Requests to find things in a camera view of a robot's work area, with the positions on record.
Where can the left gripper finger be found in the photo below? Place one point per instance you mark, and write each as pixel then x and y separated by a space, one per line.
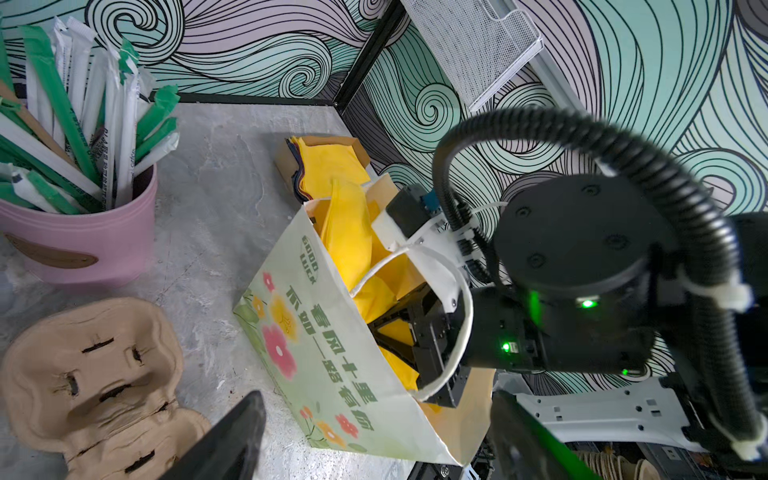
pixel 231 449

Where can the brown cardboard napkin tray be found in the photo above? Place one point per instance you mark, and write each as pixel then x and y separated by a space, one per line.
pixel 288 162

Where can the aluminium rail right wall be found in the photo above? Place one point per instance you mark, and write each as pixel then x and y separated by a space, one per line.
pixel 565 63

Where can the stack of green paper cups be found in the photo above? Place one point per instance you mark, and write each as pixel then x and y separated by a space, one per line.
pixel 610 466

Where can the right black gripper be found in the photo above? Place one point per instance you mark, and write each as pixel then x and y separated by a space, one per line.
pixel 422 330

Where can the white paper takeout bag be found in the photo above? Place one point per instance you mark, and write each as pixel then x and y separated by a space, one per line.
pixel 302 319

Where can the clear acrylic wall holder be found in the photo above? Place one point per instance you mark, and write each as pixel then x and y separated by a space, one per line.
pixel 479 44

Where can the brown pulp cup carrier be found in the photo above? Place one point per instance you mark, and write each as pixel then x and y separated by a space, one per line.
pixel 97 384

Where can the yellow paper napkin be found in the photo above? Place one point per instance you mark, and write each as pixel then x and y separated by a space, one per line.
pixel 347 235

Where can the pink cup holder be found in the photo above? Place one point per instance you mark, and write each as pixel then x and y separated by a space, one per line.
pixel 87 252

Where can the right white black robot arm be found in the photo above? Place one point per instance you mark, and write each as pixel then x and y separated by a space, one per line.
pixel 635 272

